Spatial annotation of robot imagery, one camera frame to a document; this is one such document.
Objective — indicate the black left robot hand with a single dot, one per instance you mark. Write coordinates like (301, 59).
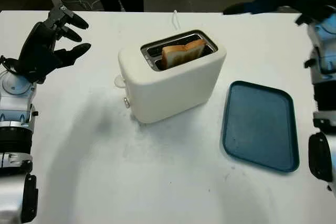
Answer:
(36, 43)

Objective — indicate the toast slice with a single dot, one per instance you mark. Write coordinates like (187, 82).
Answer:
(183, 53)

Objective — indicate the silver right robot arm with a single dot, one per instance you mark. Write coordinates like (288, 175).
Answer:
(325, 77)

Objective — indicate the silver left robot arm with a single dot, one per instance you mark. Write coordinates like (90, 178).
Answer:
(14, 103)

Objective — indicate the white toaster lever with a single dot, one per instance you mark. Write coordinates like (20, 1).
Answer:
(119, 81)

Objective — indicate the silver toaster dial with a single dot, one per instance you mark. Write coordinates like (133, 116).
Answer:
(127, 102)

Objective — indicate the cream two-slot toaster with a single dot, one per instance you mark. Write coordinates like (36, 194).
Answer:
(170, 95)

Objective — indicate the dark blue plastic tray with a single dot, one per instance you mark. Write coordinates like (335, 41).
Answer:
(260, 127)

